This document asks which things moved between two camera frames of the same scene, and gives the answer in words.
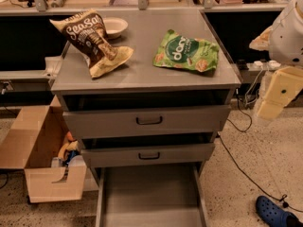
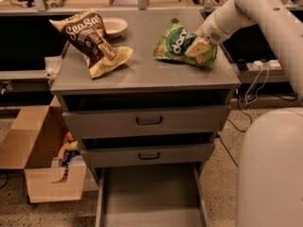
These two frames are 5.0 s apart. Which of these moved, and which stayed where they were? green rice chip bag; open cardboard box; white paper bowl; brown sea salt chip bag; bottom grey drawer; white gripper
Moved: green rice chip bag; white gripper
Stayed: white paper bowl; open cardboard box; brown sea salt chip bag; bottom grey drawer
